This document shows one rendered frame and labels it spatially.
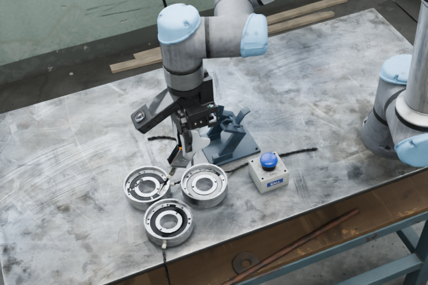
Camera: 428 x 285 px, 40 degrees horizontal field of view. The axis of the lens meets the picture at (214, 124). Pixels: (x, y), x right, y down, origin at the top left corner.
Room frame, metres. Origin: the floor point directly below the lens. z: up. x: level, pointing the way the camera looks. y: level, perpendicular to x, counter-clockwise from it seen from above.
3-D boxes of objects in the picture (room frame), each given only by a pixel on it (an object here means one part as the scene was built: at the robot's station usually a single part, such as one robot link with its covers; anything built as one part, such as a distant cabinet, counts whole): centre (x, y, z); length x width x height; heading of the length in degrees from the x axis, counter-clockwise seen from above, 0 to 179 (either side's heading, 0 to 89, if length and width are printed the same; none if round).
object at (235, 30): (0.88, -0.05, 1.23); 0.11 x 0.11 x 0.08; 88
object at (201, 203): (0.85, 0.03, 0.82); 0.10 x 0.10 x 0.04
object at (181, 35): (0.86, 0.05, 1.23); 0.09 x 0.08 x 0.11; 88
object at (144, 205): (0.85, 0.16, 0.82); 0.10 x 0.10 x 0.04
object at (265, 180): (0.87, -0.12, 0.82); 0.08 x 0.07 x 0.05; 109
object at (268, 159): (0.87, -0.12, 0.85); 0.04 x 0.04 x 0.05
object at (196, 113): (0.86, 0.04, 1.07); 0.09 x 0.08 x 0.12; 110
